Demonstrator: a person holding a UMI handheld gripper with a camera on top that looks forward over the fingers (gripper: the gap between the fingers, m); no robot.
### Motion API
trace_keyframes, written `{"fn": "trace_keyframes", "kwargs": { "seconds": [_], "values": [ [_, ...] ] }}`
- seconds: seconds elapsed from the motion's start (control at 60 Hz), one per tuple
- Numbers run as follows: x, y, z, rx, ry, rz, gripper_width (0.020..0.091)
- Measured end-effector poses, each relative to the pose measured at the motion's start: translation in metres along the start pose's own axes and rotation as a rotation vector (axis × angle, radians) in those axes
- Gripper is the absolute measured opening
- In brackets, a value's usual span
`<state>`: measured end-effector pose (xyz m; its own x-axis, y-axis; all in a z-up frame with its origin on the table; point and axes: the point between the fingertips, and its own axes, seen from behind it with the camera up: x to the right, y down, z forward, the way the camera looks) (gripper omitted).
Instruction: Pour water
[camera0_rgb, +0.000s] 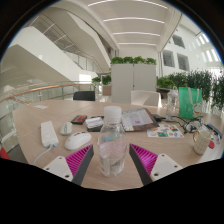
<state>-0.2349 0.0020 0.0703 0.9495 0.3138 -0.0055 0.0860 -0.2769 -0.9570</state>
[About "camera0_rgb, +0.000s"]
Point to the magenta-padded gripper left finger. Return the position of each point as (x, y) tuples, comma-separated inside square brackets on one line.
[(80, 160)]

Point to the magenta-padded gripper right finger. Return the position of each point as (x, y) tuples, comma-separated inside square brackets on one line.
[(146, 160)]

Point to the clear water bottle white cap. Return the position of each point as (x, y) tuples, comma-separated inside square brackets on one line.
[(112, 150)]

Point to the white computer mouse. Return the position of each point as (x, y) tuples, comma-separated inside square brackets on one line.
[(77, 140)]

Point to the small grey computer mouse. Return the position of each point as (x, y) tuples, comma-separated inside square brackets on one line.
[(66, 128)]

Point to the black pouch with white card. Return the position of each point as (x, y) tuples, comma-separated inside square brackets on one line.
[(94, 123)]

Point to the small black red case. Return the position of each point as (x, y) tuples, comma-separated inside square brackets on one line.
[(79, 119)]

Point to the brown clipboard with papers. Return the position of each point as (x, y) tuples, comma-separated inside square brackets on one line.
[(140, 118)]

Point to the black power adapter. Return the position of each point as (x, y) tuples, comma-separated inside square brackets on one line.
[(158, 117)]

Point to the white checked mug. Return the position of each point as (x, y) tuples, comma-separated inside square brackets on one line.
[(202, 142)]

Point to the tall clear empty bottle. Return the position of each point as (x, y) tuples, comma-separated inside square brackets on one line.
[(172, 105)]

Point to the black chair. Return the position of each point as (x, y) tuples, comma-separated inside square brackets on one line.
[(84, 96)]

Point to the white paper card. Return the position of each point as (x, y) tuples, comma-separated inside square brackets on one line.
[(40, 107)]

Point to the flat round red coaster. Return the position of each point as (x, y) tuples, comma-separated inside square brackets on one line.
[(212, 144)]

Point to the green tote bag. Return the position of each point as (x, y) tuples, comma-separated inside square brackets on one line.
[(190, 103)]

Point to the brown planter with green plants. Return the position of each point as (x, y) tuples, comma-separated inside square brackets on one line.
[(106, 90)]

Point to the white cabinet topped with plants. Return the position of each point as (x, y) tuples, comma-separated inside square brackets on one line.
[(133, 83)]

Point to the glass railing with wooden handrail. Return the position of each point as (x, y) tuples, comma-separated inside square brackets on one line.
[(50, 88)]

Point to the row of green trees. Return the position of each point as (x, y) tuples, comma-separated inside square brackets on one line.
[(200, 81)]

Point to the ceiling light strips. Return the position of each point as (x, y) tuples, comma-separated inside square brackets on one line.
[(136, 33)]

